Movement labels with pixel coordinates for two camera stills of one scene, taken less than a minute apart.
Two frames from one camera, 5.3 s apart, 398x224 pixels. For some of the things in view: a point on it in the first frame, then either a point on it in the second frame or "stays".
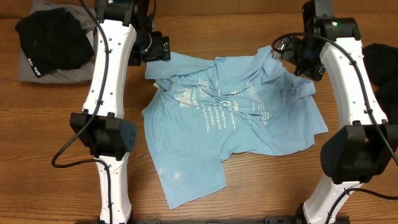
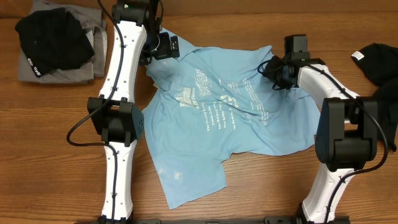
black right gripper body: [309, 63] to [275, 73]
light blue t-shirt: [201, 110] stays
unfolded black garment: [381, 62] stays
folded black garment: [53, 39] stays
